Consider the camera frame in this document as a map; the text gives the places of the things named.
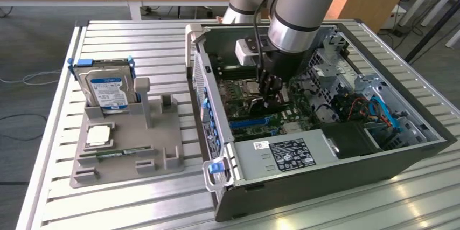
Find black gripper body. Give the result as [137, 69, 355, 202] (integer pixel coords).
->
[264, 49, 307, 81]

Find metal CPU socket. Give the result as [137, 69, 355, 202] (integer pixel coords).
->
[237, 78, 265, 99]

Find metal disk bay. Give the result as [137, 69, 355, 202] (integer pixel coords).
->
[353, 75, 431, 150]

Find grey power supply unit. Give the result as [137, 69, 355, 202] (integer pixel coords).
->
[228, 129, 341, 182]

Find white table frame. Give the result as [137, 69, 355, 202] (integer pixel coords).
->
[391, 0, 460, 49]

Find loose silver CPU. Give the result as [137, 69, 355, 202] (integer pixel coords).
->
[85, 126, 112, 148]

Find silver chipset heat sink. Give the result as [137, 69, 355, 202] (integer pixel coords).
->
[285, 121, 307, 134]

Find blue disk carrier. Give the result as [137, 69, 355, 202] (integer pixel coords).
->
[65, 55, 136, 107]

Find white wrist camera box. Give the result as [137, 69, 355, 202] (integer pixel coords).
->
[233, 36, 271, 67]

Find blue expansion slot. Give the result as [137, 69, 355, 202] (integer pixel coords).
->
[229, 116, 273, 130]

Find loose green RAM stick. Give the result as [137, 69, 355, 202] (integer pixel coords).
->
[79, 148, 151, 158]

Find blue data wire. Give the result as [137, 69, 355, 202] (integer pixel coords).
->
[372, 96, 403, 134]

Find green motherboard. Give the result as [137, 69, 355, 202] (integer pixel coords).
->
[215, 62, 327, 141]

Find white floor cable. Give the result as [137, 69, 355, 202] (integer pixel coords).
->
[0, 68, 64, 85]

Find red wire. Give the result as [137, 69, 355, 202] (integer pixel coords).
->
[351, 97, 372, 122]

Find black grey PC case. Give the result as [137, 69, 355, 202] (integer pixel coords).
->
[184, 22, 457, 222]

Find black air shroud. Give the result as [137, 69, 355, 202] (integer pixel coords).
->
[319, 121, 383, 160]

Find grey printed parts rack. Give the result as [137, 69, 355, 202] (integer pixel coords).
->
[68, 77, 187, 190]

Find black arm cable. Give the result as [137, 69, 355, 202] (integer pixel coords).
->
[252, 0, 280, 80]

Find CPU seated in socket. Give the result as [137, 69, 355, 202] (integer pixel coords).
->
[245, 81, 261, 95]

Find silver hard disk blue label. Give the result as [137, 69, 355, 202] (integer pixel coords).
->
[73, 65, 132, 115]

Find metal drive cage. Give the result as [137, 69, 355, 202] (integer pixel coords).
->
[305, 28, 364, 108]

